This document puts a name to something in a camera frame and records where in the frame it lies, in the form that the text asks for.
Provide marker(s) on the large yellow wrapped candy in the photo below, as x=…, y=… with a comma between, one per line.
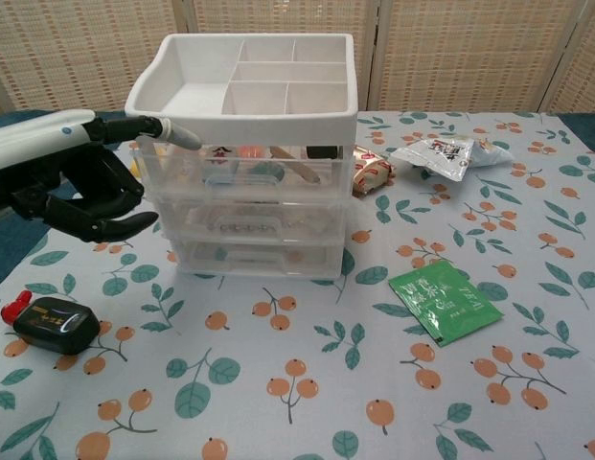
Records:
x=133, y=168

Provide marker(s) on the floral leaf berry tablecloth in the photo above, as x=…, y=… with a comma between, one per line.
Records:
x=297, y=364

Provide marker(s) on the white drawer organizer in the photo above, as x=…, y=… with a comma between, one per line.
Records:
x=191, y=62

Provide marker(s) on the bamboo folding screen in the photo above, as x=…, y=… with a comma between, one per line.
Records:
x=450, y=52

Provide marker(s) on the clear plastic drawer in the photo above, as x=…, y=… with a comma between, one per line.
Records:
x=326, y=220
x=326, y=259

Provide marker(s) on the clear drawer holding small items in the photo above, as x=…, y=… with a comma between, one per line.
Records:
x=182, y=177

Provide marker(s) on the red gold snack packet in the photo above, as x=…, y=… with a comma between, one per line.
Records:
x=371, y=172

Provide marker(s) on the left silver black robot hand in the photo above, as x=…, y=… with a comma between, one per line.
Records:
x=43, y=139

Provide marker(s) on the black red small tool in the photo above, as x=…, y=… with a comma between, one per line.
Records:
x=57, y=328

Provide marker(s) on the wooden stick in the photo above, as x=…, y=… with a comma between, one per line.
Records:
x=297, y=165

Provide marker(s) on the small white picture card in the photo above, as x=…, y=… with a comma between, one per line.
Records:
x=222, y=155

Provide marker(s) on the green tea sachet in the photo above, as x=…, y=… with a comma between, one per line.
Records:
x=441, y=302

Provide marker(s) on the white silver snack bag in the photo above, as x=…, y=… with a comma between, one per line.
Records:
x=445, y=155

